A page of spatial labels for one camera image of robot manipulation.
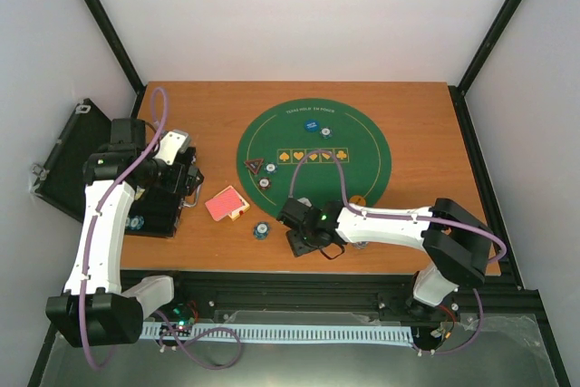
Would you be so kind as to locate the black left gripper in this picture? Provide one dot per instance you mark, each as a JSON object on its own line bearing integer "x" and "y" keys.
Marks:
{"x": 174, "y": 184}

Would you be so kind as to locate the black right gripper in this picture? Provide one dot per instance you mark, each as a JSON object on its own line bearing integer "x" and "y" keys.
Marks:
{"x": 298, "y": 247}

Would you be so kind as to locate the teal 50 chip stack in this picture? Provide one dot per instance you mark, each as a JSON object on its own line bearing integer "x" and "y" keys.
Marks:
{"x": 261, "y": 230}

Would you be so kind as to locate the black triangular all-in marker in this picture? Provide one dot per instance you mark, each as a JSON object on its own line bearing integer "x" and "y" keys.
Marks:
{"x": 254, "y": 165}

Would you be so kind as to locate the orange big blind button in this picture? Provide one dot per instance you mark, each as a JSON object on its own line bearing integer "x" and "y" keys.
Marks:
{"x": 358, "y": 200}

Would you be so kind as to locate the brown chip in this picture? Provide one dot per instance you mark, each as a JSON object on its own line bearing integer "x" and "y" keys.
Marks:
{"x": 264, "y": 183}

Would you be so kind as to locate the blue small blind button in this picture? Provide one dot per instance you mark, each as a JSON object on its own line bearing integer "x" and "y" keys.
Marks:
{"x": 311, "y": 125}

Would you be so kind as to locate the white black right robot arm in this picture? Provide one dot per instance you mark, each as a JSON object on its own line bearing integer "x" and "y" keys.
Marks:
{"x": 459, "y": 246}

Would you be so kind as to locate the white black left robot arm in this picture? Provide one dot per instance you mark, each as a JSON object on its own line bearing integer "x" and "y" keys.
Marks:
{"x": 131, "y": 186}

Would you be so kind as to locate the red playing card deck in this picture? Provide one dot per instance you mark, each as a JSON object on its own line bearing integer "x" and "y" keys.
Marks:
{"x": 224, "y": 203}

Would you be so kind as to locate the yellow card box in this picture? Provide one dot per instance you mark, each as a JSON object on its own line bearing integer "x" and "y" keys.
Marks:
{"x": 242, "y": 209}

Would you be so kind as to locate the chips inside case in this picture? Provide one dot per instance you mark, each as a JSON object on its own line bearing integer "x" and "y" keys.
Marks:
{"x": 134, "y": 223}

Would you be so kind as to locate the round green poker mat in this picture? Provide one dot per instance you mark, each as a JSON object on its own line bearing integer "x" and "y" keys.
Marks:
{"x": 356, "y": 160}

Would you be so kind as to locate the black poker chip case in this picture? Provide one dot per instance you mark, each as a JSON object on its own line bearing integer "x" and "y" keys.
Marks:
{"x": 92, "y": 147}

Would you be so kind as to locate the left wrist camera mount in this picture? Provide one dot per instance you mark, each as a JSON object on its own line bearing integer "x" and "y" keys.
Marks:
{"x": 172, "y": 144}

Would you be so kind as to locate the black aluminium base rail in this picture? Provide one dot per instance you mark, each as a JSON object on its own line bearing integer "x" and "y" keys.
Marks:
{"x": 384, "y": 297}

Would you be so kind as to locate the light blue cable duct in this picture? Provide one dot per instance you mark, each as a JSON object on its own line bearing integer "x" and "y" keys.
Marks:
{"x": 284, "y": 334}

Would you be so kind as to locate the black right frame post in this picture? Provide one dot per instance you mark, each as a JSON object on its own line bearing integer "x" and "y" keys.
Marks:
{"x": 491, "y": 38}

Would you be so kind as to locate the black frame post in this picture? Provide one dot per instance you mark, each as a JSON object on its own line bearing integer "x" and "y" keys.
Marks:
{"x": 105, "y": 25}
{"x": 491, "y": 38}

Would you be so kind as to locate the black left frame post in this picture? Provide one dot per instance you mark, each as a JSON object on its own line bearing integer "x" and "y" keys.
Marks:
{"x": 105, "y": 25}

